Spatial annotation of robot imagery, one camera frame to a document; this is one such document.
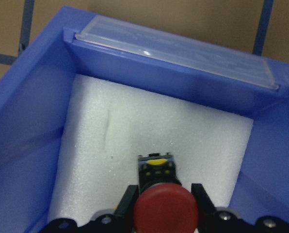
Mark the left white foam pad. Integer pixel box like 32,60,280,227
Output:
48,75,253,226

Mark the left blue plastic bin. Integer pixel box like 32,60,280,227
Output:
0,6,289,233

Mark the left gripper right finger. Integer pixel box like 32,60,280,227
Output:
191,183,216,218

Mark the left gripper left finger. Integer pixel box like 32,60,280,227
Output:
114,185,139,218

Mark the red push button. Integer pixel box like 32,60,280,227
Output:
133,153,198,233

